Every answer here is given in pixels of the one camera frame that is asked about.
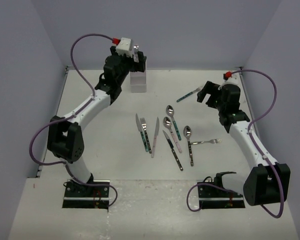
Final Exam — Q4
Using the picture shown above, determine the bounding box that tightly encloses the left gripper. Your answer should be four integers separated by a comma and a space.
111, 46, 146, 85

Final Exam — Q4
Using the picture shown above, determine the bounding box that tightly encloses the teal handled fork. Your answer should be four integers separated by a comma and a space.
176, 87, 202, 103

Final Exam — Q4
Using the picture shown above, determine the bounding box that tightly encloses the dark handled fork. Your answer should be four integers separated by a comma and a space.
133, 44, 139, 63

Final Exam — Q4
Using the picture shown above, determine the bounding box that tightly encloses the dark dotted handled spoon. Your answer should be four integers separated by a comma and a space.
183, 125, 194, 167

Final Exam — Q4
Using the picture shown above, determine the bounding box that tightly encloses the all-metal silver fork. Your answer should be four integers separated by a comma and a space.
190, 138, 222, 145

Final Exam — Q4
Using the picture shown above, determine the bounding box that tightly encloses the teal handled knife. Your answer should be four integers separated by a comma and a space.
135, 113, 149, 152

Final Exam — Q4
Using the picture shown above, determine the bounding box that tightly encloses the dark dotted handled knife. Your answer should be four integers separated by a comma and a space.
162, 130, 184, 171

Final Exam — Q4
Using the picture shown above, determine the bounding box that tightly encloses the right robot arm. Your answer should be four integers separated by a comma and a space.
197, 69, 291, 213

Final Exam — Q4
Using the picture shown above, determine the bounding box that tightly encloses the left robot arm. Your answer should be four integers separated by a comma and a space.
47, 44, 147, 197

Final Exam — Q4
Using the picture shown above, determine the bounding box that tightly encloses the white three-compartment utensil holder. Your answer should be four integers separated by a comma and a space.
130, 71, 147, 93

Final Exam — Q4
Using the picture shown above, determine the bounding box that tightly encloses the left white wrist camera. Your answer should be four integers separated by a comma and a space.
115, 37, 134, 58

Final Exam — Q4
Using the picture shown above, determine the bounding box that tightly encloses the teal handled spoon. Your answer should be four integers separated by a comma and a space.
166, 105, 182, 141

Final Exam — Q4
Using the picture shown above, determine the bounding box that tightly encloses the pink handled spoon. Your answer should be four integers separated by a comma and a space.
163, 116, 183, 153

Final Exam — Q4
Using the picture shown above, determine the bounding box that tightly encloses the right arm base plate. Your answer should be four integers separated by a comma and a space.
197, 185, 245, 209

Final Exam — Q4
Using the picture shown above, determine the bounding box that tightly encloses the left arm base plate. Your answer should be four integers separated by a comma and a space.
62, 180, 110, 210

